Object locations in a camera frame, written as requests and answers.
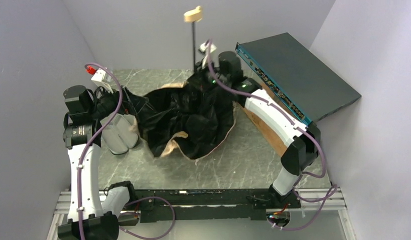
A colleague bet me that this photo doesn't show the beige umbrella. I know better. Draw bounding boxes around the beige umbrella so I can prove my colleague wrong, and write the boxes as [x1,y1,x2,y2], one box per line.
[124,5,238,162]

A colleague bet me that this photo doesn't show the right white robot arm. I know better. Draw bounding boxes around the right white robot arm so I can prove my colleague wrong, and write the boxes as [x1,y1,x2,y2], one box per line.
[189,45,323,200]

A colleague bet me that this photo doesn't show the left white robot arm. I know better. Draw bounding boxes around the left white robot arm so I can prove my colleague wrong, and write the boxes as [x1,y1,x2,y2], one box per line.
[57,85,135,240]

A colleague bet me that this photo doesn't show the wooden board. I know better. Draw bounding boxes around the wooden board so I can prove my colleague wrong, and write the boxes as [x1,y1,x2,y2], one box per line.
[234,78,320,159]

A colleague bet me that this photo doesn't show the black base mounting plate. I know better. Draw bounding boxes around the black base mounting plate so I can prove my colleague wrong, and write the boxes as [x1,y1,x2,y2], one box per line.
[123,188,301,223]

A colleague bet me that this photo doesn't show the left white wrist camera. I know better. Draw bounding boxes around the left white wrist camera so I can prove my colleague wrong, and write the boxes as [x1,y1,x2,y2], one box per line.
[85,65,114,94]

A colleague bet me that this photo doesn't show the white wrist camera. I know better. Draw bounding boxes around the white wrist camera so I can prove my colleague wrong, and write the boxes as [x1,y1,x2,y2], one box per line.
[198,40,210,55]
[85,65,114,94]

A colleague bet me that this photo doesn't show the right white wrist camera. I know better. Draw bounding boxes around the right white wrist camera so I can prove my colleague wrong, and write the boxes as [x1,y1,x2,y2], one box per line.
[198,40,210,55]

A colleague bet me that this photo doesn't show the dark teal network switch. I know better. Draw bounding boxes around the dark teal network switch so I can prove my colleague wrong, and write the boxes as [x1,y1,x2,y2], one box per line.
[235,32,361,126]

